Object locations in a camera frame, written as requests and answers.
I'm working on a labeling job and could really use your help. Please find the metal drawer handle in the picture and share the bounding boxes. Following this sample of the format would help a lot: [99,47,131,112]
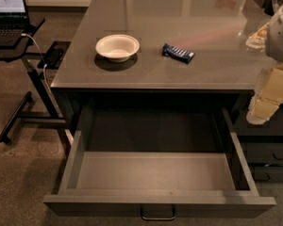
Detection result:
[140,205,175,221]

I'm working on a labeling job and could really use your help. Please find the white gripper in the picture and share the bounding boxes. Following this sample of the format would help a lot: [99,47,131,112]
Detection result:
[246,63,283,125]

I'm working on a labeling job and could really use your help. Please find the white charging cable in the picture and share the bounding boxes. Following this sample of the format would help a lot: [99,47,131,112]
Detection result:
[20,32,51,89]

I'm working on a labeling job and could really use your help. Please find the black laptop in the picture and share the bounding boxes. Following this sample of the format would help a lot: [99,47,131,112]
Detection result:
[0,0,30,48]

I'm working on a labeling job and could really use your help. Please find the black phone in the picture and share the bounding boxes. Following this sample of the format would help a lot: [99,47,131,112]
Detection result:
[44,48,64,66]

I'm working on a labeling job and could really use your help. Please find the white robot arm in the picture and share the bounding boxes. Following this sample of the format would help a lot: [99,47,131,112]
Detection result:
[246,5,283,125]

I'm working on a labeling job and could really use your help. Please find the open grey top drawer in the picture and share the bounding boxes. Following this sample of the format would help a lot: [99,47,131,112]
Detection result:
[44,107,276,218]

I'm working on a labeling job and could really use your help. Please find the blue rxbar blueberry wrapper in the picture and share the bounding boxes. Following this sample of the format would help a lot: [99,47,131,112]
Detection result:
[162,43,195,64]

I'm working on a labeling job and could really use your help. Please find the dark lower cabinet drawers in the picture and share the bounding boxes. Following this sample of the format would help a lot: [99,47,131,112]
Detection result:
[234,108,283,183]

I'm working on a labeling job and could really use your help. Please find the black laptop stand table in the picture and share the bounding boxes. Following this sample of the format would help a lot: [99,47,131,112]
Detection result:
[0,15,72,145]

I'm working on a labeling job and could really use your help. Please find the grey counter cabinet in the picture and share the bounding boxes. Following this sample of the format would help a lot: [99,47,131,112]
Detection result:
[51,0,274,128]

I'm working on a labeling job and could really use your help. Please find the white bowl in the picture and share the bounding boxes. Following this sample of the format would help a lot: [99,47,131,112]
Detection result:
[95,34,140,62]

